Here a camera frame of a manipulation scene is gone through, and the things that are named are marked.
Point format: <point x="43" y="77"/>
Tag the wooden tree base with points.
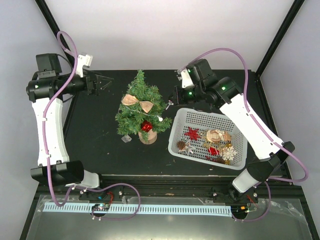
<point x="147" y="138"/>

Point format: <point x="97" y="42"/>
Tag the burlap bow ornament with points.
<point x="129" y="100"/>

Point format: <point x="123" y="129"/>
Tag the white slotted cable duct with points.
<point x="143" y="209"/>

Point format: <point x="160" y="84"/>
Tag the wooden merry christmas sign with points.
<point x="216" y="145"/>

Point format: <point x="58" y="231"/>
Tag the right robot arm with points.
<point x="200" y="83"/>

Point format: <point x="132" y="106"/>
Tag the silver star ornament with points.
<point x="189" y="149"/>

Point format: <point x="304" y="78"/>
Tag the red poinsettia ornament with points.
<point x="213" y="151"/>

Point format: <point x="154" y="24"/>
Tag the black aluminium rail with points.
<point x="160" y="186"/>

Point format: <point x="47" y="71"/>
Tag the brown pine cone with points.
<point x="181" y="145"/>
<point x="220" y="160"/>

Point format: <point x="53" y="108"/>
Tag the black frame post right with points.
<point x="284" y="27"/>

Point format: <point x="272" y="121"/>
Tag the white plastic basket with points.
<point x="186" y="117"/>

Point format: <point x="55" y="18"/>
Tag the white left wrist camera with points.
<point x="83" y="60"/>

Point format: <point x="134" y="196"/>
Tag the small green christmas tree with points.
<point x="130" y="118"/>

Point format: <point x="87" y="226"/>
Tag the red star ornament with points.
<point x="192" y="133"/>

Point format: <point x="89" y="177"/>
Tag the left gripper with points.
<point x="95" y="80"/>

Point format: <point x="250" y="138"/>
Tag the black frame post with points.
<point x="284" y="27"/>
<point x="55" y="30"/>

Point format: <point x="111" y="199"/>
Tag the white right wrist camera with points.
<point x="184" y="78"/>

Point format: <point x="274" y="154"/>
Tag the clear battery box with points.
<point x="126" y="138"/>

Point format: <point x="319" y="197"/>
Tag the black frame post left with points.
<point x="55" y="30"/>

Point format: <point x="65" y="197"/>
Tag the white wooden snowflake ornament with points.
<point x="228" y="153"/>

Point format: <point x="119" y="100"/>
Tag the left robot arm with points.
<point x="46" y="91"/>

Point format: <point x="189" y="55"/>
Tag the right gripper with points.
<point x="177" y="100"/>

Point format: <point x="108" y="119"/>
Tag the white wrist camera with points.
<point x="184" y="78"/>
<point x="83" y="60"/>

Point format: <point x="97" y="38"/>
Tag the red gift box ornament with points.
<point x="146" y="126"/>

